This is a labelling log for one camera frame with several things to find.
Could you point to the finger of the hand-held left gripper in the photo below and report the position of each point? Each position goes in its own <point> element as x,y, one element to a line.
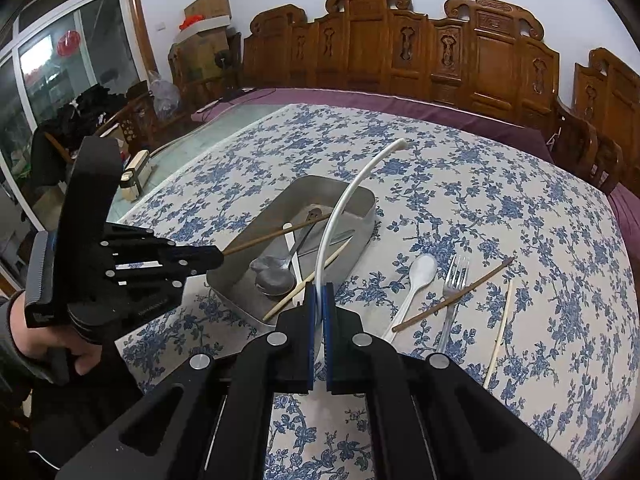
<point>150,272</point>
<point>150,247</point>

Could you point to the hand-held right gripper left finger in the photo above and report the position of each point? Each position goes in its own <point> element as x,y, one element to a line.
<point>312,310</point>

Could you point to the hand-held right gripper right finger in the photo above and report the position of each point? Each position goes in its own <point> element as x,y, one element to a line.
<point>328,320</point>

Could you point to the light bamboo chopstick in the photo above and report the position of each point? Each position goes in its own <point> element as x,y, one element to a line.
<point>500,335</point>
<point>285,300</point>

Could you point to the metal spoon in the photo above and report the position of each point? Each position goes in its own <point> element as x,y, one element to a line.
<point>264,266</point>
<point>275,284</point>

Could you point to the rectangular metal tray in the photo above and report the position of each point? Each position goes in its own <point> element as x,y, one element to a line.
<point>230,282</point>

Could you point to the brown wooden chopstick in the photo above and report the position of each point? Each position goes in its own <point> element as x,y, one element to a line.
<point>280,232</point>
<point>480,280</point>

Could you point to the person's left forearm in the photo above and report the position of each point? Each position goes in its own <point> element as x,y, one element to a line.
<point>75,410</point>

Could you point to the person's left hand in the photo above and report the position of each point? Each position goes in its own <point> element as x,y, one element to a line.
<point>45,337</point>

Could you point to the cream cylindrical container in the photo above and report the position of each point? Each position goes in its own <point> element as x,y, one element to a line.
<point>135,175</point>

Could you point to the pile of black clothing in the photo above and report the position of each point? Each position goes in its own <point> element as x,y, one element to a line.
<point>85,115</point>

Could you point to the small wooden chair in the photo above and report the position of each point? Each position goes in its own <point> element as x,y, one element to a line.
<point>132,120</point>

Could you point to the short white plastic spoon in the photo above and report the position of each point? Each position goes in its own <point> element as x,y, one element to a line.
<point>422,270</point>

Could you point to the crumpled clear plastic bag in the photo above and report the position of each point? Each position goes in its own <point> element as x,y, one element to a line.
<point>164,95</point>

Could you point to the metal fork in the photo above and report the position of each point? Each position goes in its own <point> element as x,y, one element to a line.
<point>457,272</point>

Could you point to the glass sliding door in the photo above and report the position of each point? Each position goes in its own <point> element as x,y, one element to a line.
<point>100,45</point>

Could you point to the red round decoration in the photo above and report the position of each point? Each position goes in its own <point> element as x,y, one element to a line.
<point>69,44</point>

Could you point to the large cardboard box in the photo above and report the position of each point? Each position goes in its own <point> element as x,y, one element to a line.
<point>200,55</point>

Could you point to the black fan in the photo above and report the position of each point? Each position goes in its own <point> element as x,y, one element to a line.
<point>222,60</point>

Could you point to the red ornament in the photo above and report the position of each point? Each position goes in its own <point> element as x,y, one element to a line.
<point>190,23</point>

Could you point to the flat white box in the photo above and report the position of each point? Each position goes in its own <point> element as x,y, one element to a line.
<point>210,27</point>

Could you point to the small cardboard box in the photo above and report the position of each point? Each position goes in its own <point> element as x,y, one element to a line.
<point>210,5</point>

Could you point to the blue floral tablecloth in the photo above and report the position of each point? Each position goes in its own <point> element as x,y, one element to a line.
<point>500,185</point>

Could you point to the purple sofa cushion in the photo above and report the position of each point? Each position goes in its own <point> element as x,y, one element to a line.
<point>400,105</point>

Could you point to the carved wooden sofa bench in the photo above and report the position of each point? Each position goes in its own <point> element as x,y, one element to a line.
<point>365,45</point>

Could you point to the purple armchair cushion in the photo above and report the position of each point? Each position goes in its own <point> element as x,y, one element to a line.
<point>630,220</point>

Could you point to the carved wooden armchair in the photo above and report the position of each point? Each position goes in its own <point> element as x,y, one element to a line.
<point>610,95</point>

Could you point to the wooden door frame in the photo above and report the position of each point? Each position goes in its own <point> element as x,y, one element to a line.
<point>137,20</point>

